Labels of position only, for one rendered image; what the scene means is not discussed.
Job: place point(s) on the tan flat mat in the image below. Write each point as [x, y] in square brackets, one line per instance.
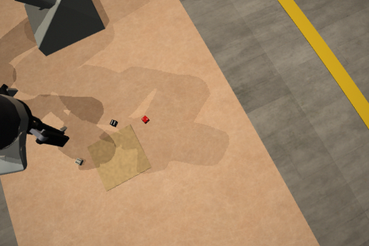
[118, 157]

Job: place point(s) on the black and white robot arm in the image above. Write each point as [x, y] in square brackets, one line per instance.
[14, 121]

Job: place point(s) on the red die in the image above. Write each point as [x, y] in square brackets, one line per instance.
[145, 119]

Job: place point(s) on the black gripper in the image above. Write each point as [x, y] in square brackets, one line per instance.
[44, 133]

